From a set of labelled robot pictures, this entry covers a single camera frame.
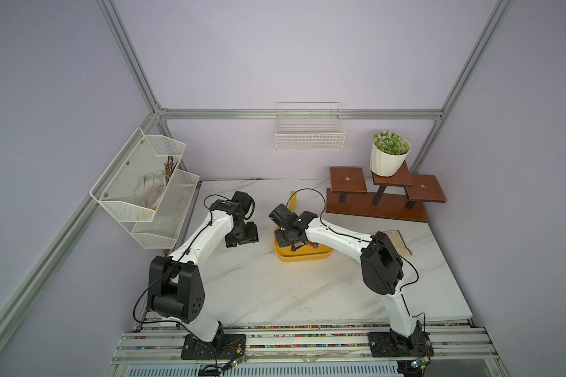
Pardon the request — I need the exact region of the white wire wall basket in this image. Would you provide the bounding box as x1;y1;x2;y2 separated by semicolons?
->
275;101;346;152

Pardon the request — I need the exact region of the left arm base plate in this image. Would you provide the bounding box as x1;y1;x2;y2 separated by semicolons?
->
181;333;247;361

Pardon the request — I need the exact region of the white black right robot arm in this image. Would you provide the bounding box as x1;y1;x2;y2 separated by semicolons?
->
269;204;421;342

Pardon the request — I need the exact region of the clear plastic bag in shelf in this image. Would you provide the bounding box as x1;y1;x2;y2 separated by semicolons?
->
135;171;167;210

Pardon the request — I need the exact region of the beige work glove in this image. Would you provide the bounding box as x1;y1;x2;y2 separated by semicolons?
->
385;229;412;258

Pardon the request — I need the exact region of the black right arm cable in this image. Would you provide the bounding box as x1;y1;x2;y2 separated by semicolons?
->
285;188;428;340

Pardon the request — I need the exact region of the aluminium rail frame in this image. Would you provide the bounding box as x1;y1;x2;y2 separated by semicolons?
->
107;323;508;376

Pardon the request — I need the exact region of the white mesh two-tier shelf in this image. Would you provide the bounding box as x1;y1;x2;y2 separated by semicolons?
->
90;129;200;251

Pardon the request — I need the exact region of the yellow plastic toy shovel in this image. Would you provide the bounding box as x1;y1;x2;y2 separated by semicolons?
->
288;192;297;211

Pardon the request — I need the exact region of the yellow plastic storage box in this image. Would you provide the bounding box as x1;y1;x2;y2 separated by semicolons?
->
275;228;333;262

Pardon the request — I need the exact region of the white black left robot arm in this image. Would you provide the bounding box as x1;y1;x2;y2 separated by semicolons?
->
146;191;259;344

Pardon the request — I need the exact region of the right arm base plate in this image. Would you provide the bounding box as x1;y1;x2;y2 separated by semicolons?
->
367;328;434;358

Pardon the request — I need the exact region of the brown wooden tiered stand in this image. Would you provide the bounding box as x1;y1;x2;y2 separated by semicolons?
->
325;163;447;222

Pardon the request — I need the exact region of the white pot green plant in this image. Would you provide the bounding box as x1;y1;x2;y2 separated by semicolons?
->
369;130;412;178

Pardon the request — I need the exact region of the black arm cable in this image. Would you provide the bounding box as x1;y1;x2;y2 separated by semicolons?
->
285;188;428;340
132;194;232;373

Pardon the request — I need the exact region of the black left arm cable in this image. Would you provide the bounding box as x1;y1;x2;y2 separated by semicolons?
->
132;194;232;373

